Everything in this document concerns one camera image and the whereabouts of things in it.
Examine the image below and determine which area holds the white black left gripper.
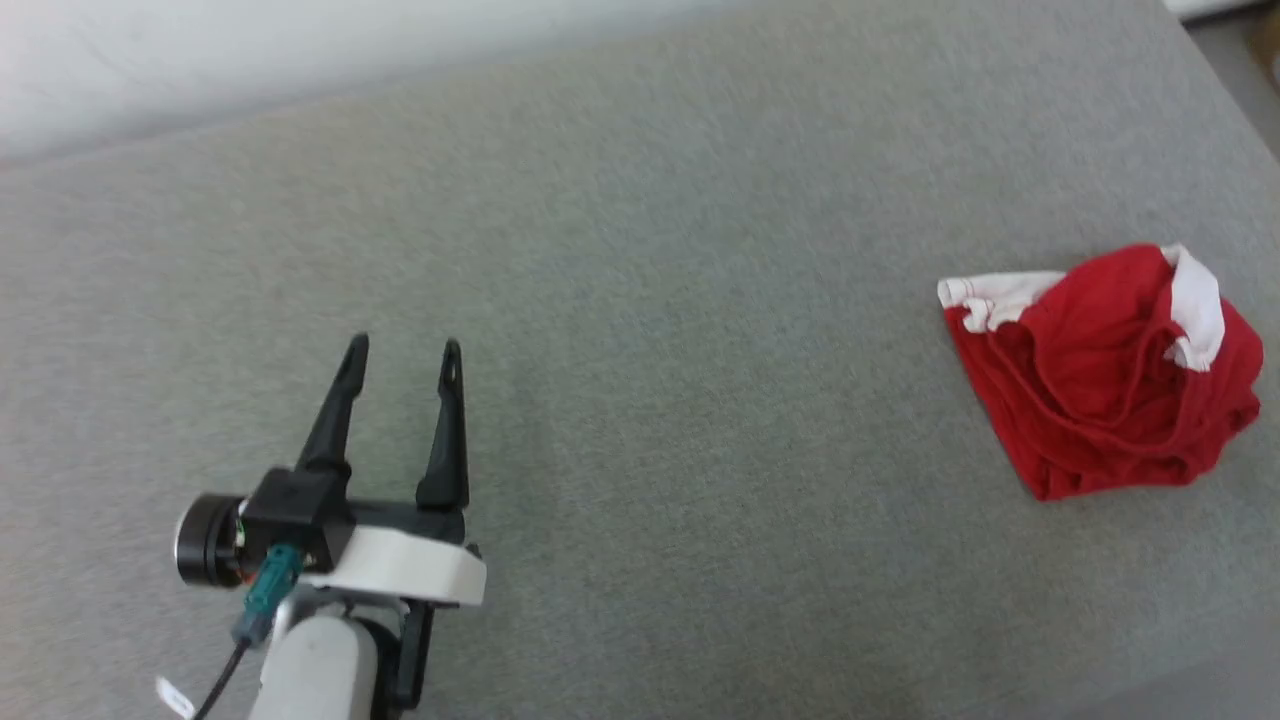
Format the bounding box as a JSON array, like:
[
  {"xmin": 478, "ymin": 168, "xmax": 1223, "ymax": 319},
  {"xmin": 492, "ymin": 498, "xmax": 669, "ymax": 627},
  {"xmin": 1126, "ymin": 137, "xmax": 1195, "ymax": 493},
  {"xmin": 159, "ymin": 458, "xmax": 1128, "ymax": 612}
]
[{"xmin": 296, "ymin": 333, "xmax": 488, "ymax": 714}]

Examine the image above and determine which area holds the red basketball jersey number 23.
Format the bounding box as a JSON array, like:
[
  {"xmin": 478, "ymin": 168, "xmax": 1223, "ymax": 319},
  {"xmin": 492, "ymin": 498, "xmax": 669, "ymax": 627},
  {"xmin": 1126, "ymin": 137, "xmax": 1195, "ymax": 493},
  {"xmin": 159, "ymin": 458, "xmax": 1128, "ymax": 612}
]
[{"xmin": 936, "ymin": 242, "xmax": 1265, "ymax": 503}]

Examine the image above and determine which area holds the black cable with teal plug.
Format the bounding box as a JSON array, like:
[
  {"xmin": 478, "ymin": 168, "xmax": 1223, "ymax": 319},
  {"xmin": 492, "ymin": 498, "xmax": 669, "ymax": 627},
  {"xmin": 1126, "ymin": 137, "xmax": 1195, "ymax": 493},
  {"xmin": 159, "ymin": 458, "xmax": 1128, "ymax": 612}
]
[{"xmin": 193, "ymin": 544, "xmax": 305, "ymax": 720}]

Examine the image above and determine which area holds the small white cable tag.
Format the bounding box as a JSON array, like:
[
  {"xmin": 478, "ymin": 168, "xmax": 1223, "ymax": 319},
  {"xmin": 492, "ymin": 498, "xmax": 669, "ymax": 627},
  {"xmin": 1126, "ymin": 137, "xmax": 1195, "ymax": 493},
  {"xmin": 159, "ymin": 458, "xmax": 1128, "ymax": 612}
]
[{"xmin": 154, "ymin": 676, "xmax": 197, "ymax": 720}]

